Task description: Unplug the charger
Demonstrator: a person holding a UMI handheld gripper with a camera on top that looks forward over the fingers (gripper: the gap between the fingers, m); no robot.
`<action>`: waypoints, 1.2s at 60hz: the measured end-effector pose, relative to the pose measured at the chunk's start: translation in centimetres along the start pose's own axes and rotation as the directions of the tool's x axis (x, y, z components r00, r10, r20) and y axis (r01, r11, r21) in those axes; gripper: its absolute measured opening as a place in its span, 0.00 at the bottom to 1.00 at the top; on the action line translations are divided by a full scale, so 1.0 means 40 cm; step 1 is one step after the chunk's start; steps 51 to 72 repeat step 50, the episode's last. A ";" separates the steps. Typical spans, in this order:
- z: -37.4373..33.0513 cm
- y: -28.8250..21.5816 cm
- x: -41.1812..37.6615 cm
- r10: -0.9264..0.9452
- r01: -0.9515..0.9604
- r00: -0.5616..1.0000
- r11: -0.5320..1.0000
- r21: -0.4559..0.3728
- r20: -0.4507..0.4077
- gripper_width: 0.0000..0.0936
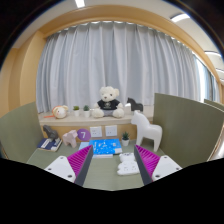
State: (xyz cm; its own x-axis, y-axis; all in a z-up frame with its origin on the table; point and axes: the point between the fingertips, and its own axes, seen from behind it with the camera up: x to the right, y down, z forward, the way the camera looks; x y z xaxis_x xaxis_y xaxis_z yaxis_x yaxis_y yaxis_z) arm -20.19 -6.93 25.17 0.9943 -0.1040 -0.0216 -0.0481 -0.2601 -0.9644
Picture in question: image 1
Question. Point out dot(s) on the dark grey horse figure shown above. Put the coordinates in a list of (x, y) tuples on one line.
[(50, 132)]

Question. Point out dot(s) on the green desk partition panel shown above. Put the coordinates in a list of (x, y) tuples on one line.
[(18, 133), (190, 130), (215, 105)]

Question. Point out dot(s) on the white wall socket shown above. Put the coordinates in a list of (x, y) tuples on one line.
[(96, 131), (111, 130)]

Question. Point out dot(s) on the spiky potted plant white pot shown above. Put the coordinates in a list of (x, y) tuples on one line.
[(125, 140)]

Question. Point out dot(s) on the pale blue book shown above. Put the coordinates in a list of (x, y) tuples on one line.
[(83, 145)]

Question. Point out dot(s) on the light wooden shelf ledge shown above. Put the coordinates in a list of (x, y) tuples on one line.
[(66, 121)]

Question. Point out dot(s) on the small potted plant white pot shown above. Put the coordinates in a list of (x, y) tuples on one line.
[(76, 112), (86, 112)]

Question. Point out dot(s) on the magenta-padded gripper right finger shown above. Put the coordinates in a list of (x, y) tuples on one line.
[(164, 166)]

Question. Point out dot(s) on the white bear-shaped power strip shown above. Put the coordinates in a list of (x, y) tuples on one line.
[(126, 166)]

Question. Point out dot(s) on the round purple number sign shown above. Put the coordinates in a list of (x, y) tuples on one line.
[(83, 135)]

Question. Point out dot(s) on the bright blue book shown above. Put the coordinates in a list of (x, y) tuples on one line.
[(105, 146)]

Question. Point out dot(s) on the large white horse figure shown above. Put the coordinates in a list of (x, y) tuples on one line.
[(148, 131)]

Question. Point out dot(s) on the pink horse figure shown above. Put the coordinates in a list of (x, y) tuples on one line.
[(70, 139)]

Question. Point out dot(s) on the grey white curtain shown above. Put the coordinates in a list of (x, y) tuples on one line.
[(116, 63)]

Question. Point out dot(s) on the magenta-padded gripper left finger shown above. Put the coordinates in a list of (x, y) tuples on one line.
[(63, 166)]

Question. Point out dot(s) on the ceiling lights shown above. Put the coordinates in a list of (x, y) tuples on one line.
[(80, 3)]

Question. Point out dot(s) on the small cream plush toy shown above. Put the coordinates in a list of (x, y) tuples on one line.
[(60, 112)]

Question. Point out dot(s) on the cream teddy bear black shirt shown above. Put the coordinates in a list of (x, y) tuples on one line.
[(107, 103)]

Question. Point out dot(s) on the black horse figure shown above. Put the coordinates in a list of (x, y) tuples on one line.
[(135, 106)]

